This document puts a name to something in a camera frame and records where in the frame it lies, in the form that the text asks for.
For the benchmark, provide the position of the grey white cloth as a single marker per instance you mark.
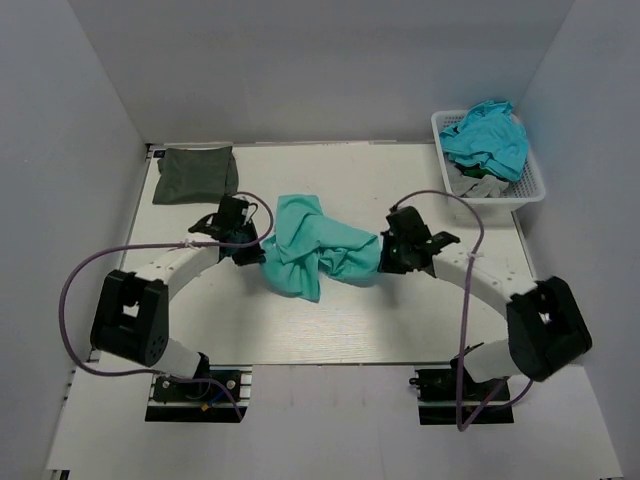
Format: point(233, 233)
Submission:
point(488, 186)

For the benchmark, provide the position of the teal green t-shirt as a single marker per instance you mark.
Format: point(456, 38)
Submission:
point(307, 244)

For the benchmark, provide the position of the white plastic basket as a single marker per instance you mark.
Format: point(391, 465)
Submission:
point(529, 189)

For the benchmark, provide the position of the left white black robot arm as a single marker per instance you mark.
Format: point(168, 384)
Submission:
point(132, 316)

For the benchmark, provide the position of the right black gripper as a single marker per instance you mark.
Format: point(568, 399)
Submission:
point(387, 265)

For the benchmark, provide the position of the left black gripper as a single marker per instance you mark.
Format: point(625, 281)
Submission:
point(255, 255)

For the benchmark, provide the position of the light blue t-shirt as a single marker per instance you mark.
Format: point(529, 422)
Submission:
point(488, 138)

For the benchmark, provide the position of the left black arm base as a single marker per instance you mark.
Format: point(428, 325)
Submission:
point(202, 403)

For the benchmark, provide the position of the dark green cloth in basket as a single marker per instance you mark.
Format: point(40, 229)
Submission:
point(474, 173)

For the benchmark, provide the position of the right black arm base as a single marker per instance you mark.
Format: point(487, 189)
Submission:
point(436, 397)

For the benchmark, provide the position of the folded dark grey t-shirt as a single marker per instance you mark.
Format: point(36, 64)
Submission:
point(196, 176)

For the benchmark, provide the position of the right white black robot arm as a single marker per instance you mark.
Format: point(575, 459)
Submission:
point(545, 328)

